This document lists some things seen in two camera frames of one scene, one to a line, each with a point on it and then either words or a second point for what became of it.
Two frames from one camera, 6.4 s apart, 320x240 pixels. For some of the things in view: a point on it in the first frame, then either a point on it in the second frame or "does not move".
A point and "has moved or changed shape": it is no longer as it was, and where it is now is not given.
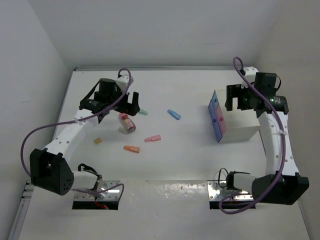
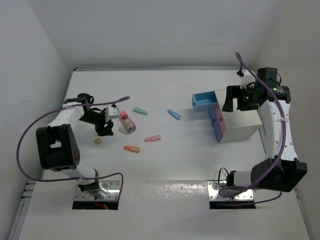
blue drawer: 214,99 has moved or changed shape
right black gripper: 236,91 does not move
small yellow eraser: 97,140 does not move
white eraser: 123,130 does not move
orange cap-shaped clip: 132,148 does not move
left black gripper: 130,109 -> 102,130
